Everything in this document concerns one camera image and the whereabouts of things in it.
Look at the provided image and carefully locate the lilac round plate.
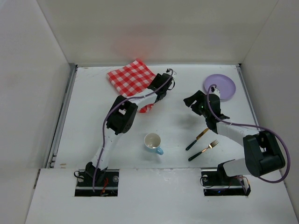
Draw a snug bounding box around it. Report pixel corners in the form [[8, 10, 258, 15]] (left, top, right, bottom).
[[203, 74, 236, 101]]

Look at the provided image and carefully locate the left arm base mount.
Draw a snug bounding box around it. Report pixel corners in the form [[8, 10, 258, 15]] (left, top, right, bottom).
[[74, 169, 120, 197]]

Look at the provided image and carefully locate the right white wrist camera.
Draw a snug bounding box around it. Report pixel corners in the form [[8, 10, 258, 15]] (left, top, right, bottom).
[[210, 86, 221, 98]]

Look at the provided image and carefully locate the white mug blue outside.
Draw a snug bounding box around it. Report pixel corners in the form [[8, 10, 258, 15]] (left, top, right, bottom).
[[144, 133, 164, 155]]

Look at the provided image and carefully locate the red white checkered cloth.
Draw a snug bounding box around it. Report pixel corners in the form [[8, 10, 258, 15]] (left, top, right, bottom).
[[107, 58, 157, 113]]

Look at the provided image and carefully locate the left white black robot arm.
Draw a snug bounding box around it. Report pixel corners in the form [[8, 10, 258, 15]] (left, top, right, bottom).
[[85, 69, 176, 187]]

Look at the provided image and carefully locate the gold knife dark handle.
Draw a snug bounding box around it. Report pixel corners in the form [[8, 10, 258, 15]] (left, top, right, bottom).
[[185, 128, 209, 151]]

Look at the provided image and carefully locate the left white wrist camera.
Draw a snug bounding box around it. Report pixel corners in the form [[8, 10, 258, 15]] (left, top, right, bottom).
[[166, 69, 177, 77]]

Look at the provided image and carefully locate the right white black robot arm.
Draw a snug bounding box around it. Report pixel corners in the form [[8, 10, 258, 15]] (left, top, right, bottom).
[[184, 90, 290, 179]]

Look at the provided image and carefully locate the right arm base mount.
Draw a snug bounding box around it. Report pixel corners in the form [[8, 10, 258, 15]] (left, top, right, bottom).
[[200, 169, 251, 196]]

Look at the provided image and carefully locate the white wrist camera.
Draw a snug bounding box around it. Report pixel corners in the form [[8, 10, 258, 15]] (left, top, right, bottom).
[[166, 69, 177, 77], [210, 86, 221, 98]]

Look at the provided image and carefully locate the gold fork dark handle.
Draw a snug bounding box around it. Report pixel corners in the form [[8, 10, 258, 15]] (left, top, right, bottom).
[[188, 140, 219, 161]]

